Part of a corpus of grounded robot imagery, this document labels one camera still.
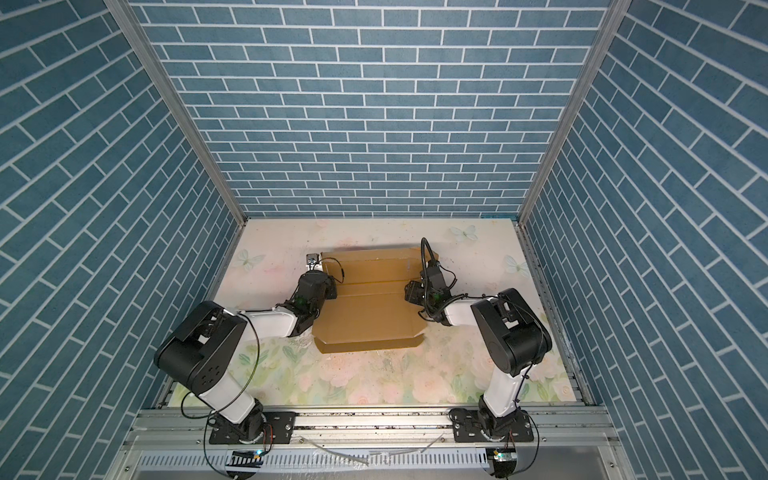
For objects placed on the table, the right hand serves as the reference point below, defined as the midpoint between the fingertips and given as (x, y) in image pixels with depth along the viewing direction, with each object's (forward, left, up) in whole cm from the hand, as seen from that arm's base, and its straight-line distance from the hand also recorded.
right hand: (409, 285), depth 98 cm
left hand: (-1, +26, +5) cm, 26 cm away
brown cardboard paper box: (-7, +12, -5) cm, 15 cm away
